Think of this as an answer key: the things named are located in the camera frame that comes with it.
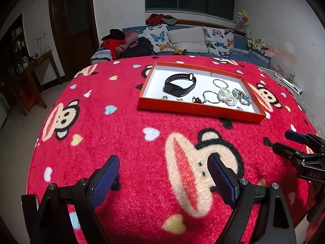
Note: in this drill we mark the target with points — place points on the butterfly print pillow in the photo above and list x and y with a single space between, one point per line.
158 36
219 40

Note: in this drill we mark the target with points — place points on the wall socket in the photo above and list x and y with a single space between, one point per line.
39 37

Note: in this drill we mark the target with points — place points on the panda plush toy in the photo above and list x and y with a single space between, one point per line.
248 35

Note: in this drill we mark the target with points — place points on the red printed blanket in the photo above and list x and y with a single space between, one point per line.
127 122

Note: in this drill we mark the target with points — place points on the silver hoop bangle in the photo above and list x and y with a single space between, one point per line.
220 79
203 97

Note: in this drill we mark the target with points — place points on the colourful pinwheel toy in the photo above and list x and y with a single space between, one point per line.
243 17

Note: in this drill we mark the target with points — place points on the plain white pillow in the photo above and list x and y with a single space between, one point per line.
188 39

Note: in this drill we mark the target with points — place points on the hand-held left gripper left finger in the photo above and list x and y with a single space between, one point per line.
106 180

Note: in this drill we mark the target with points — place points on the orange jewelry tray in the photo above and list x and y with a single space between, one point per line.
157 89

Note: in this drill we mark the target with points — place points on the red brown pendant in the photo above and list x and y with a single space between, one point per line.
196 100

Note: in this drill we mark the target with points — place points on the dark display cabinet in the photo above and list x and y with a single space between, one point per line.
15 38

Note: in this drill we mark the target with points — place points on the red jacket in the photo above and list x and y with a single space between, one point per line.
155 19

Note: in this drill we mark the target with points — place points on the yellow toy truck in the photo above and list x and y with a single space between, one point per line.
179 52

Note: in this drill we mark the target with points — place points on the black smart band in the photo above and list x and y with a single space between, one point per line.
175 89

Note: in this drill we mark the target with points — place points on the black backpack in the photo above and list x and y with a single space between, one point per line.
139 47

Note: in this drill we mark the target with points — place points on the small gold earring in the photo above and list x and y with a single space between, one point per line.
164 97

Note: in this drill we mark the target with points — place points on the plush toys group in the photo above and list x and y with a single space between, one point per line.
256 44

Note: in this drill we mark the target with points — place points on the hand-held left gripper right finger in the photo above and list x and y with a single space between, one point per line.
221 183

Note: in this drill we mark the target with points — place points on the wooden side table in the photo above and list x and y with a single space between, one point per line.
38 61

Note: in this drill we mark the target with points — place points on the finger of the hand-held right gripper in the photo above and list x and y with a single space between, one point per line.
294 136
284 150

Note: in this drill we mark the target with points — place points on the pink garment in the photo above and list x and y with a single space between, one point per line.
129 35

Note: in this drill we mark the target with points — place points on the black garment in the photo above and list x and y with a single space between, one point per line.
115 33

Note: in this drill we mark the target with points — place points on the pink plush toy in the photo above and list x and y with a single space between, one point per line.
269 53

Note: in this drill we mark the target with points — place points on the blue sofa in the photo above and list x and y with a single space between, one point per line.
193 53

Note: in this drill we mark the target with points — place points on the dark wooden door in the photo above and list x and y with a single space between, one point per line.
73 17

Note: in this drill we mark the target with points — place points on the red garment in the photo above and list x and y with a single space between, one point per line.
115 43

